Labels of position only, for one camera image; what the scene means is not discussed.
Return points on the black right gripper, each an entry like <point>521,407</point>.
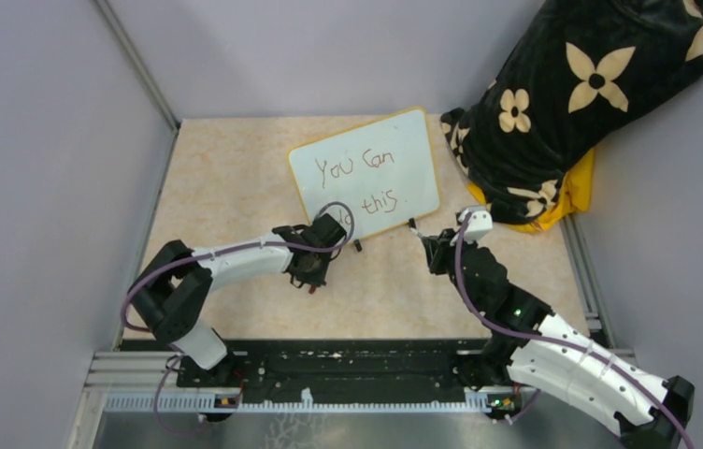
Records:
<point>438,248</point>

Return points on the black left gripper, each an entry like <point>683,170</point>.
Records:
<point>317,279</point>

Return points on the yellow framed whiteboard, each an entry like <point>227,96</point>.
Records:
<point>371,177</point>

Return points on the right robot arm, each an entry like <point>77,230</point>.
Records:
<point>534,345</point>

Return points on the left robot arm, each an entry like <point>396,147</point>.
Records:
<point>170,294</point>

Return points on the yellow cloth under blanket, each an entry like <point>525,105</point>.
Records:
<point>528,188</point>

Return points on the black floral blanket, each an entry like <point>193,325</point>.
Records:
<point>582,70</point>

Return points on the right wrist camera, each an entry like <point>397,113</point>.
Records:
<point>474,222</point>

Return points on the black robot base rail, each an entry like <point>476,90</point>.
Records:
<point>355,376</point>

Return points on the aluminium frame rail right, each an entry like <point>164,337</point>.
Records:
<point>594,309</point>

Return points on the aluminium frame post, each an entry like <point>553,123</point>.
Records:
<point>134,59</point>

